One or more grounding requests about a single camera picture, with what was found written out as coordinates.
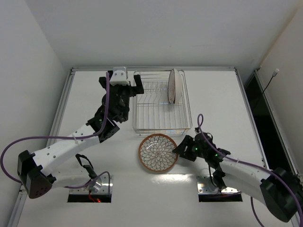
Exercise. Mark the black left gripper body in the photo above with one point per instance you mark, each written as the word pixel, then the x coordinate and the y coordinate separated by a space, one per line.
pixel 131 89

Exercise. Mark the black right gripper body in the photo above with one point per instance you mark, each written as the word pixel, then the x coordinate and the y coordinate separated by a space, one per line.
pixel 189 148

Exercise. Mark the silver wire dish rack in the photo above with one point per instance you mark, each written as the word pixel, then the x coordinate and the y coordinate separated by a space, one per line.
pixel 152 112

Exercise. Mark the floral plate with orange rim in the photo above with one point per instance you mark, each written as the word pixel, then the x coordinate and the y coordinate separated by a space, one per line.
pixel 155 153

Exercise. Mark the white plate with brown rim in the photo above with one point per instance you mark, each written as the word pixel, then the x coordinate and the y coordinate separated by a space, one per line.
pixel 174 87

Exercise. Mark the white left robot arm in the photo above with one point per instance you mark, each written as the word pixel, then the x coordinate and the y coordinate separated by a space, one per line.
pixel 37 170

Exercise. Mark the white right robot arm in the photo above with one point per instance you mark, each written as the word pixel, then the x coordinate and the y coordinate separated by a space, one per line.
pixel 279 190

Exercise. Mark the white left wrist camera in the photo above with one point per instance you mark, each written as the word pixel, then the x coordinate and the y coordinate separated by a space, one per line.
pixel 119 76

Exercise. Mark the right steel base plate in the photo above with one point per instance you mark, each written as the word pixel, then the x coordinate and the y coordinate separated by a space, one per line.
pixel 205 187

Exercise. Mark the steel base plate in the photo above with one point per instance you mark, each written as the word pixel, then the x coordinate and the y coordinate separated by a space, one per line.
pixel 103 186
pixel 205 187

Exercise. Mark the left steel base plate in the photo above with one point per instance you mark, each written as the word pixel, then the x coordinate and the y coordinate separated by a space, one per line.
pixel 103 186

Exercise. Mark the aluminium table edge rail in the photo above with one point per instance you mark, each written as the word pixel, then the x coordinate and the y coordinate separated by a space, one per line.
pixel 22 195

